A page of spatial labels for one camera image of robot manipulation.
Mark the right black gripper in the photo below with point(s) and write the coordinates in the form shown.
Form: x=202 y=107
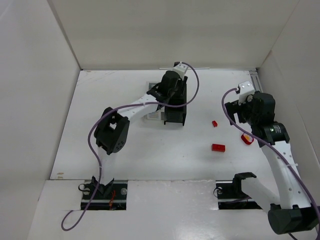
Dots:
x=235 y=110

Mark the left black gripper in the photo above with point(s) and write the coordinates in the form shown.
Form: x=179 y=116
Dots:
x=180 y=91

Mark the red rounded lego piece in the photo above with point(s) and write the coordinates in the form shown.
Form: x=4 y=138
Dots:
x=247 y=139

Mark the small red lego brick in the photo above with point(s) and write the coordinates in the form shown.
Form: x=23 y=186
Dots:
x=214 y=123

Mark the red rectangular lego brick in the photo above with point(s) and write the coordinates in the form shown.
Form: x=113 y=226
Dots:
x=218 y=148

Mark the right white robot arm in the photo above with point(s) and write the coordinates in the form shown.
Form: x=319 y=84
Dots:
x=294 y=209

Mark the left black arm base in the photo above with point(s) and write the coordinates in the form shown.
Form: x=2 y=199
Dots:
x=109 y=197

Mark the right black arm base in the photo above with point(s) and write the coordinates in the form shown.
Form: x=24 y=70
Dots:
x=230 y=196

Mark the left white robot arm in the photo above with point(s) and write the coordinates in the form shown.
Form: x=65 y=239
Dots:
x=111 y=130

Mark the black two-bin container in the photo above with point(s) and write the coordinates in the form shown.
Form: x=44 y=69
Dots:
x=177 y=114

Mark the white two-bin container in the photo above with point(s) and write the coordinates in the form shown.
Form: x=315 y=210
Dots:
x=158 y=115

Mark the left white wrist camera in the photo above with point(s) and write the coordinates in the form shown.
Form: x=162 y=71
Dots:
x=180 y=68

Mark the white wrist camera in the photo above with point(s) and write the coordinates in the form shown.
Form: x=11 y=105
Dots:
x=244 y=89
x=180 y=68

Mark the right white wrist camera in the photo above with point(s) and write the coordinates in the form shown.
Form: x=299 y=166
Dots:
x=244 y=89

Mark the aluminium rail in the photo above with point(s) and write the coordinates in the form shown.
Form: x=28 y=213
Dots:
x=255 y=80

